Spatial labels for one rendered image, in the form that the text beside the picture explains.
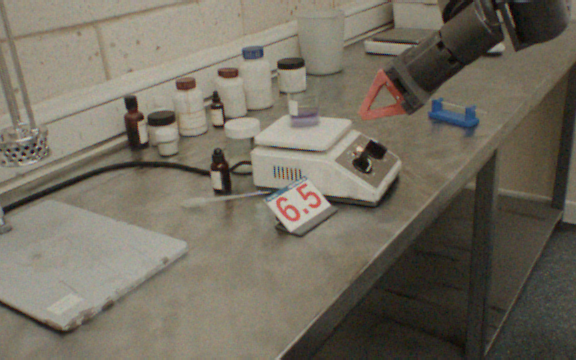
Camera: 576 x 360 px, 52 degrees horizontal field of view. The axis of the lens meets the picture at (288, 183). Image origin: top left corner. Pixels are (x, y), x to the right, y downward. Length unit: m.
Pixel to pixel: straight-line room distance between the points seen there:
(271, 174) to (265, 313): 0.30
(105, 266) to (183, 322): 0.16
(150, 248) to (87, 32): 0.55
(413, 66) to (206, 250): 0.35
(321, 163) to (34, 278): 0.40
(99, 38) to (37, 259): 0.55
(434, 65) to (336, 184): 0.23
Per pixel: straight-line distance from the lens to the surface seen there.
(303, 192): 0.85
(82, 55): 1.21
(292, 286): 0.70
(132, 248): 0.80
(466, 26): 0.73
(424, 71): 0.75
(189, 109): 1.18
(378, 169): 0.89
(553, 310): 1.99
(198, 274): 0.74
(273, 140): 0.88
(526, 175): 2.46
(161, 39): 1.34
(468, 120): 1.18
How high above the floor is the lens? 1.14
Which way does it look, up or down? 25 degrees down
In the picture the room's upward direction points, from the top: 4 degrees counter-clockwise
